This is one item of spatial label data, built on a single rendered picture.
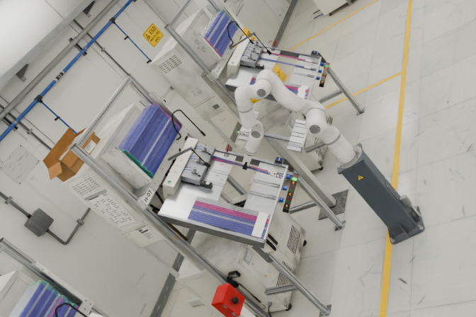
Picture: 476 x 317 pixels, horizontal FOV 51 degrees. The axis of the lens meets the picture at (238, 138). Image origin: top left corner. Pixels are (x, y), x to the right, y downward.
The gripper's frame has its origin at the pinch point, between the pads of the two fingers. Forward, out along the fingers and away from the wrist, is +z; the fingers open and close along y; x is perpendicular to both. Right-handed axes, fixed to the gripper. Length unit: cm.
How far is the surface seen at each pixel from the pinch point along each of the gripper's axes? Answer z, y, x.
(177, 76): 27, -96, -84
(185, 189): 17.7, 23.2, -32.8
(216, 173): 15.3, 1.6, -17.9
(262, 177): 10.1, -4.2, 13.6
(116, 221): 42, 49, -70
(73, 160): 6, 41, -105
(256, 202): 9.8, 18.5, 15.5
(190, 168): 12.1, 8.1, -35.1
